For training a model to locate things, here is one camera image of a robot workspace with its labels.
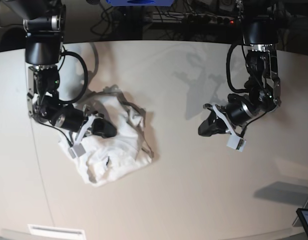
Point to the gripper with bracket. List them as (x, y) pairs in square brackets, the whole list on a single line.
[(72, 119), (238, 111)]

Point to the white T-shirt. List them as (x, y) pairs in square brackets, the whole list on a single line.
[(108, 159)]

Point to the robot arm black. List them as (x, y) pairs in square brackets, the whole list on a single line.
[(44, 24), (259, 24)]

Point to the black power strip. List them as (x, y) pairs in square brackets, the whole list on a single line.
[(210, 19)]

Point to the white label strip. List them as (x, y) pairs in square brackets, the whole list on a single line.
[(57, 232)]

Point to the blue box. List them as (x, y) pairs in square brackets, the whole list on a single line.
[(124, 3)]

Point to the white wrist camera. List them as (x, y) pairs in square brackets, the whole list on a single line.
[(76, 151), (235, 142)]

